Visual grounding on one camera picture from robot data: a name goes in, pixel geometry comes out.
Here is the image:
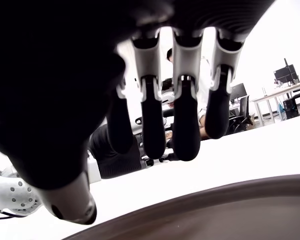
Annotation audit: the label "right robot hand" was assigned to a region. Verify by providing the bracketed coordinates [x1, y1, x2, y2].
[0, 0, 277, 225]

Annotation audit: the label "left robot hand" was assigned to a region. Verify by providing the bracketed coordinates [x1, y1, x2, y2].
[88, 124, 177, 180]

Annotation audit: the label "person with white headset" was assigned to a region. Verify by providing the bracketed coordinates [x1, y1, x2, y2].
[161, 77, 177, 108]

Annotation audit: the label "round dark brown tray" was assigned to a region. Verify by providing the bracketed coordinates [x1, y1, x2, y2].
[62, 174, 300, 240]

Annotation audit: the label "black chair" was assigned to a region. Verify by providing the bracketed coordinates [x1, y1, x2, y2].
[227, 94, 255, 136]

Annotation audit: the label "single black monitor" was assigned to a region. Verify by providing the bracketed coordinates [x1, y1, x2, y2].
[229, 83, 248, 105]

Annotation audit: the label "blue bag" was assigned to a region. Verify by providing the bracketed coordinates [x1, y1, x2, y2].
[276, 101, 286, 118]

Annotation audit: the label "white desk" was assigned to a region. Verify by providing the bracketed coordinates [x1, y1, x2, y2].
[252, 81, 300, 127]

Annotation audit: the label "black computer tower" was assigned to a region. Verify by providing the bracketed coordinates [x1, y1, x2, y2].
[282, 97, 300, 120]

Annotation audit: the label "black dual monitors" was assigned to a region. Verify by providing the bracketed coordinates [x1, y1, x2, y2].
[273, 58, 300, 86]

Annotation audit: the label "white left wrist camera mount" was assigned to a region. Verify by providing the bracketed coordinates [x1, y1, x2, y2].
[86, 149, 102, 185]

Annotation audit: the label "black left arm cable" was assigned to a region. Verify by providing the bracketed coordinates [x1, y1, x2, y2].
[0, 209, 26, 221]

